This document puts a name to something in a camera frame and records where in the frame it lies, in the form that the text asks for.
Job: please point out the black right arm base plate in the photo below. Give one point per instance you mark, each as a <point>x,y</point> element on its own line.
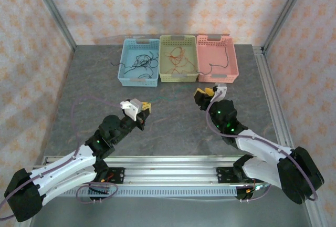
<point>223,175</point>

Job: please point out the aluminium mounting rail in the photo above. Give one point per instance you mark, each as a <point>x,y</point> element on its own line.
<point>170,173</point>

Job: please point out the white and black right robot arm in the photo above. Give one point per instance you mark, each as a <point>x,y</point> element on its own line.
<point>260,153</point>

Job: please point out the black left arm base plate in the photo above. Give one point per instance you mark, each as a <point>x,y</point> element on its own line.
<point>119,175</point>

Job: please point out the green plastic basket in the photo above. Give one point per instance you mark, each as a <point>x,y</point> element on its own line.
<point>189,51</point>

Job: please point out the pink plastic basket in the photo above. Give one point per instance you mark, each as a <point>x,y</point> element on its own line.
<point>215,56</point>

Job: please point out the aluminium frame leg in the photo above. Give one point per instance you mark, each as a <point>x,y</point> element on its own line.
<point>319,217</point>

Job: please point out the aluminium side rail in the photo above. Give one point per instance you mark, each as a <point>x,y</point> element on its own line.
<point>267,80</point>

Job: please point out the blue plastic basket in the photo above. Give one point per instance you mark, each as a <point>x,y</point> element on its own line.
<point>127,53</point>

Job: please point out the aluminium frame post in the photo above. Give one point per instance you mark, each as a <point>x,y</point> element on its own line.
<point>53,11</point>
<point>285,11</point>

